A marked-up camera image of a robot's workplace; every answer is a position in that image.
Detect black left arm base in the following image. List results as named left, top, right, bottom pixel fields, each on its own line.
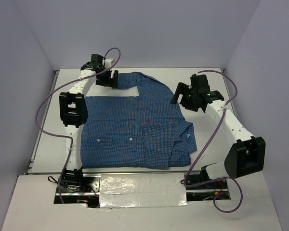
left=53, top=175, right=101, bottom=208

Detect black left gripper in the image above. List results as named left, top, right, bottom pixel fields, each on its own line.
left=94, top=67, right=117, bottom=89

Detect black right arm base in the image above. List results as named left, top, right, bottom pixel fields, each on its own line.
left=184, top=173, right=232, bottom=201

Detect blue plaid long sleeve shirt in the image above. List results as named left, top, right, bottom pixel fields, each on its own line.
left=80, top=72, right=197, bottom=169

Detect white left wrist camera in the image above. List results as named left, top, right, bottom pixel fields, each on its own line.
left=103, top=59, right=115, bottom=69

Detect silver tape covered panel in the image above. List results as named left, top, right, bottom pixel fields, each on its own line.
left=99, top=173, right=187, bottom=208

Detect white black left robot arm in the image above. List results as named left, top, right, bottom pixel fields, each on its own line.
left=59, top=54, right=118, bottom=192

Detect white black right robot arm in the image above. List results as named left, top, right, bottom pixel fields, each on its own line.
left=171, top=71, right=266, bottom=188

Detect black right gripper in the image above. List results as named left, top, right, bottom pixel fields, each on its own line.
left=171, top=82, right=199, bottom=112

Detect aluminium table edge rail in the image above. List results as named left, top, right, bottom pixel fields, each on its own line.
left=220, top=67, right=254, bottom=171

